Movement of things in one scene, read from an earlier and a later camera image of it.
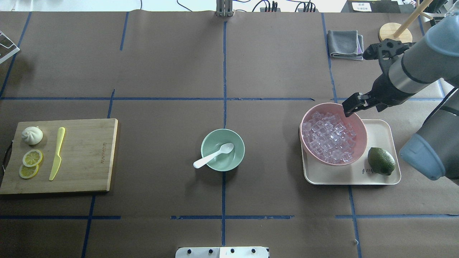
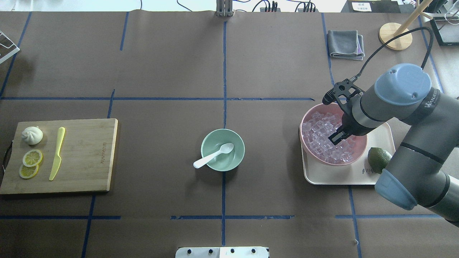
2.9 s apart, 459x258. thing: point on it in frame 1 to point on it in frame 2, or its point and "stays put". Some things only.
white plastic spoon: [225, 148] stays put
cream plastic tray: [381, 133] stays put
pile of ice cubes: [328, 136] stays put
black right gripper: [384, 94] to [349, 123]
